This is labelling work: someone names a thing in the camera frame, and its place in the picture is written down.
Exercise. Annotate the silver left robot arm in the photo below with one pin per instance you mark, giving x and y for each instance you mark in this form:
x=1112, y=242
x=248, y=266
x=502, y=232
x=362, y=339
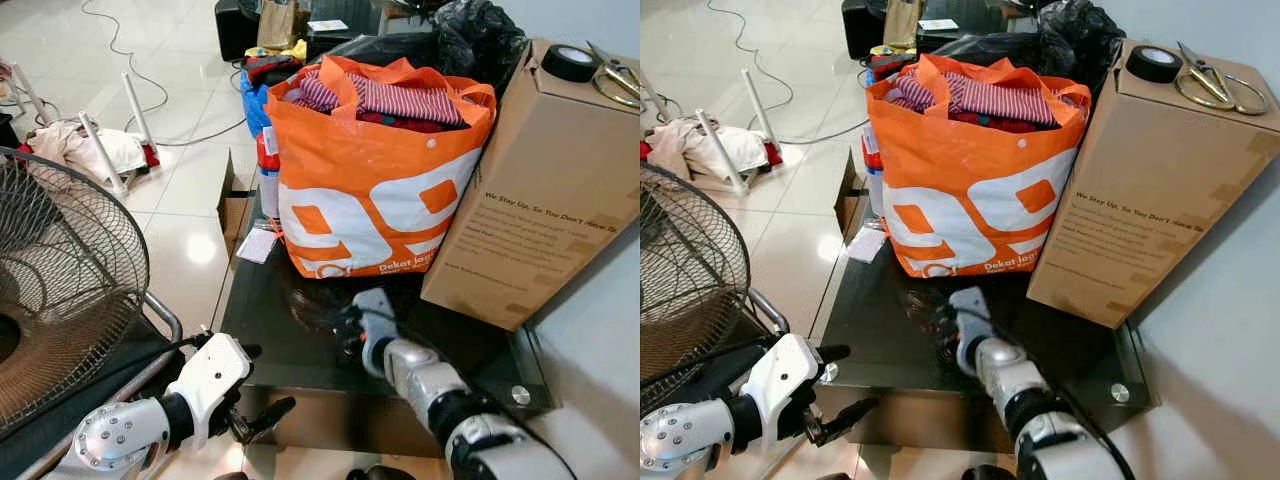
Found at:
x=680, y=435
x=115, y=435

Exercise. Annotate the round metal table bolt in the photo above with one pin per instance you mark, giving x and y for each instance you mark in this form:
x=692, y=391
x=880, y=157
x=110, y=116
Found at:
x=520, y=395
x=828, y=372
x=1120, y=393

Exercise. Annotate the black glass table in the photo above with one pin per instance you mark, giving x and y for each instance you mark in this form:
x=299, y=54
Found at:
x=270, y=320
x=880, y=320

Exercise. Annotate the white paper tag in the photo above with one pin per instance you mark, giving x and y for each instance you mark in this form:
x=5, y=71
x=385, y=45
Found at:
x=866, y=243
x=258, y=245

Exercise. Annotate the small open cardboard box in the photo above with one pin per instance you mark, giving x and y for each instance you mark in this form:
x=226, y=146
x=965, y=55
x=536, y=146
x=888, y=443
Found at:
x=850, y=200
x=235, y=200

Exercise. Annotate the black robot foot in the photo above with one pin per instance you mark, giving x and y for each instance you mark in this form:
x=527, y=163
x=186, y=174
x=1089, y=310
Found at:
x=990, y=473
x=380, y=473

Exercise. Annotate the white bottle with red label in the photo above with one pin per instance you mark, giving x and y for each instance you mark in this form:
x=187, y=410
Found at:
x=268, y=170
x=872, y=165

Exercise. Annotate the orange and white shopping bag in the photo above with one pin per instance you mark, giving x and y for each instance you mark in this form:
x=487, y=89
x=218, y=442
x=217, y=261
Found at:
x=950, y=160
x=350, y=160

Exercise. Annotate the red garment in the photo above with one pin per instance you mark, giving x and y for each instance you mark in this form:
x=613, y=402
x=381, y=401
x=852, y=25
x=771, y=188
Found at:
x=1010, y=124
x=410, y=124

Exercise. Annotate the blue bag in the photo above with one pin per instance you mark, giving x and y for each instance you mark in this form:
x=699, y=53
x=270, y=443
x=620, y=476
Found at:
x=255, y=105
x=872, y=78

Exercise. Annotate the red white striped cloth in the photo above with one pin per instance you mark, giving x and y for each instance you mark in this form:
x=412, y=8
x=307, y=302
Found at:
x=400, y=100
x=1000, y=100

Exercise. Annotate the large brown cardboard box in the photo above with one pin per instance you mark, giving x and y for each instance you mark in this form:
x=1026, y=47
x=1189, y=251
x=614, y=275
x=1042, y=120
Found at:
x=540, y=200
x=1150, y=200

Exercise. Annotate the yellow cloth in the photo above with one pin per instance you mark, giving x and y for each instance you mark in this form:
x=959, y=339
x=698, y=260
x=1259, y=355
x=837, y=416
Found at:
x=885, y=50
x=290, y=50

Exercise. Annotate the white tube rack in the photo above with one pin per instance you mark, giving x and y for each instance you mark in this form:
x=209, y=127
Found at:
x=137, y=110
x=757, y=105

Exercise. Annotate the beige cloth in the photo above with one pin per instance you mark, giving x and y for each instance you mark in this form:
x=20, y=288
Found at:
x=685, y=140
x=70, y=145

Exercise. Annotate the white card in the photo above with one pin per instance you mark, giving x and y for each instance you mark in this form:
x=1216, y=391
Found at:
x=327, y=25
x=938, y=24

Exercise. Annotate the brown paper bag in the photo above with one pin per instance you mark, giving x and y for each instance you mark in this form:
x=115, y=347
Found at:
x=903, y=22
x=278, y=25

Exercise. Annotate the black speaker box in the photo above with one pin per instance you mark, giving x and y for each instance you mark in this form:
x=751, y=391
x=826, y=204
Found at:
x=235, y=25
x=862, y=25

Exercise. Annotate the dark low table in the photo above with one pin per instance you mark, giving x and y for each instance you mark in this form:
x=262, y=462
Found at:
x=985, y=15
x=370, y=15

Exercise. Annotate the black garbage bag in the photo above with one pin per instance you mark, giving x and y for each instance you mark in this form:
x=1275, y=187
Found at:
x=480, y=40
x=1080, y=40

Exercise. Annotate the black tape roll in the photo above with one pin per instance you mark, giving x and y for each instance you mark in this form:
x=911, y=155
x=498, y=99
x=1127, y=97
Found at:
x=570, y=65
x=1154, y=65

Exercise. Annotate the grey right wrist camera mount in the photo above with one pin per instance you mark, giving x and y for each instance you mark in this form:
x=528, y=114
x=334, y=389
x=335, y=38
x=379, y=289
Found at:
x=968, y=320
x=375, y=325

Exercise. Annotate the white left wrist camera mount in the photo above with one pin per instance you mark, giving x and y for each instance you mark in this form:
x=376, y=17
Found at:
x=785, y=385
x=215, y=375

